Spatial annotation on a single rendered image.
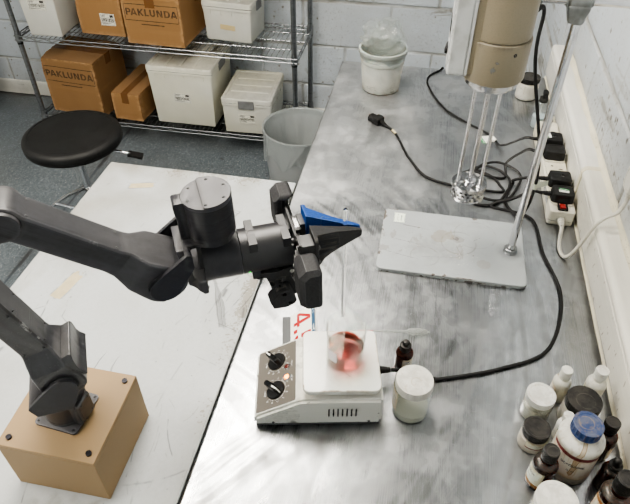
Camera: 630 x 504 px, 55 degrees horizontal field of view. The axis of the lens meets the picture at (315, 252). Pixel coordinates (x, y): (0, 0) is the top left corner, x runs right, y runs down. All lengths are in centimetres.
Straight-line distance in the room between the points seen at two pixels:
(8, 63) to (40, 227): 354
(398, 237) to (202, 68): 200
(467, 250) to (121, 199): 79
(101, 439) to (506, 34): 84
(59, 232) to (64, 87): 287
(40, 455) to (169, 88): 249
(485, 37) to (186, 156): 244
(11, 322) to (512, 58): 80
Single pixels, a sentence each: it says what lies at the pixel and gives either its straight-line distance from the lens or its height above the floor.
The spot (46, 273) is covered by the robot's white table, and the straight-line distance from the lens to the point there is 133.
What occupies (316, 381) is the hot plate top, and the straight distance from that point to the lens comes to 93.
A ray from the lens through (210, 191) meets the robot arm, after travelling 68.
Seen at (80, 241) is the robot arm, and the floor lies 133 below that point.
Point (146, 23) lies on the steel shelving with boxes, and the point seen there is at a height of 67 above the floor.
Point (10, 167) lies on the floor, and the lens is 350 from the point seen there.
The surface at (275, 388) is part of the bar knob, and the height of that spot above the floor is 97.
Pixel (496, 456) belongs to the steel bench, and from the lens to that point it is 101.
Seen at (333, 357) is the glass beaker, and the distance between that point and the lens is 92.
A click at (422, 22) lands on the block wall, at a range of 322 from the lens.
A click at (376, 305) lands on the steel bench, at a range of 116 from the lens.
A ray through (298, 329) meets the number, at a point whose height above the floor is 92.
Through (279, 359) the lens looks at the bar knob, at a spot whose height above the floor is 95.
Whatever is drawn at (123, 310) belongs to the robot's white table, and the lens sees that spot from 120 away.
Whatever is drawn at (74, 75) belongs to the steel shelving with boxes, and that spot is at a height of 36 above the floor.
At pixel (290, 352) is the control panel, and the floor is 96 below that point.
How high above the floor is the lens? 174
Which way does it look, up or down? 42 degrees down
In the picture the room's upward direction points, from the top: straight up
